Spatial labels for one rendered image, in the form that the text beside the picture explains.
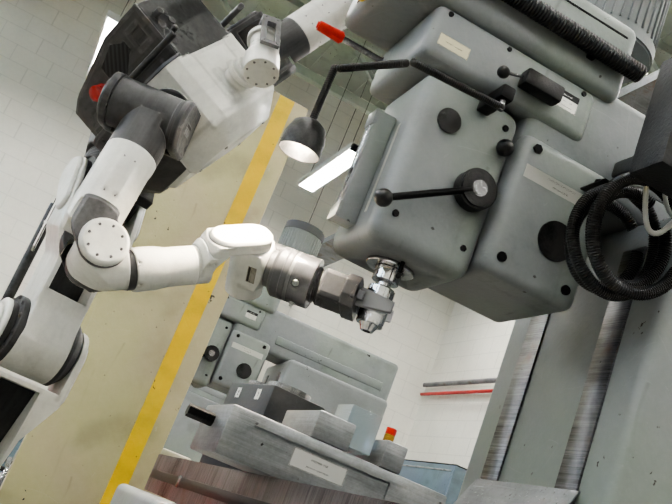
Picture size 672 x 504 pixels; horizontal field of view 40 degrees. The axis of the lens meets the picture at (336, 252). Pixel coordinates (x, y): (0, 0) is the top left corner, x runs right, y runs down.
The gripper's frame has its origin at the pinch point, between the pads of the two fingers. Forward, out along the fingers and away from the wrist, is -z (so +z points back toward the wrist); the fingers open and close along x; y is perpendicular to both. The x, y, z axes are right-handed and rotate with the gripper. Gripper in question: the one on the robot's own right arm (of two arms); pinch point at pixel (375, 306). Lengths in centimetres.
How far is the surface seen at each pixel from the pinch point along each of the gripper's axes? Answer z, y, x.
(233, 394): 25, 17, 41
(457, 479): -57, -65, 722
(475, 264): -13.2, -11.5, -4.0
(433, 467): -34, -72, 756
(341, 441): -4.1, 24.8, -17.7
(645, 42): -29, -67, 3
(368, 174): 8.7, -19.5, -6.1
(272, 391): 15.0, 15.8, 25.8
